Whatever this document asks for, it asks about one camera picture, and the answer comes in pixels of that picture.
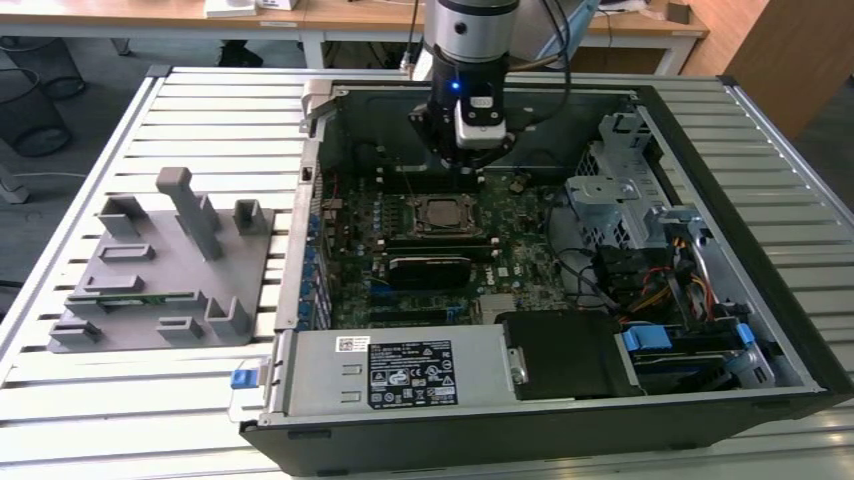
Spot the silver CPU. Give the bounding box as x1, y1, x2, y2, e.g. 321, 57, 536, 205
425, 198, 470, 226

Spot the black RAM slot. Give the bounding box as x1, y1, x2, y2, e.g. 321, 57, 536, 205
385, 247, 500, 261
385, 237, 497, 250
377, 167, 462, 180
377, 175, 486, 191

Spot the silver metal drive cage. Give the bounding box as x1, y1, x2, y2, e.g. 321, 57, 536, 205
564, 112, 676, 251

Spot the black graphics card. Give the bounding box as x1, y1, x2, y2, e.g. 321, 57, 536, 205
385, 254, 473, 291

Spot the green motherboard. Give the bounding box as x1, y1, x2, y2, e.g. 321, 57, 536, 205
313, 169, 569, 331

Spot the wooden desk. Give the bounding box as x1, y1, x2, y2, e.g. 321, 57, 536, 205
0, 0, 710, 76

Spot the silver chipset heatsink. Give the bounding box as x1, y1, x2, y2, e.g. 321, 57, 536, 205
478, 293, 520, 321

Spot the plain white box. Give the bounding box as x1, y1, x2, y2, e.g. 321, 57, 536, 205
205, 0, 259, 19

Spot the grey parts rack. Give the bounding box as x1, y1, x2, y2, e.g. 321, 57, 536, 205
46, 167, 277, 355

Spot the black plastic shroud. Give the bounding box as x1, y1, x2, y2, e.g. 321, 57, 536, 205
500, 309, 646, 401

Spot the blue disk carrier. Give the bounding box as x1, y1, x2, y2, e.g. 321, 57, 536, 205
618, 322, 673, 354

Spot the wooden cabinet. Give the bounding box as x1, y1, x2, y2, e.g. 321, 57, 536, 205
680, 0, 854, 141

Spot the grey power supply unit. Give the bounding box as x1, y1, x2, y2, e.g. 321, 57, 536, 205
263, 324, 520, 419

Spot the green RAM stick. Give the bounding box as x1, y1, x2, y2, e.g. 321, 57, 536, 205
97, 292, 169, 305

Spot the black mesh bin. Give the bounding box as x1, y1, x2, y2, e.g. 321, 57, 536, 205
0, 67, 74, 159
0, 35, 89, 100

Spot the black open PC case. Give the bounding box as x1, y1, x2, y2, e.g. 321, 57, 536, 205
226, 74, 854, 479

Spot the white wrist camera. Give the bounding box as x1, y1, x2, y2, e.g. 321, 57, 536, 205
453, 93, 510, 150

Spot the yellow orange wire bundle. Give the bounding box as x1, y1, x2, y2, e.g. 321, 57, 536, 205
624, 267, 710, 321

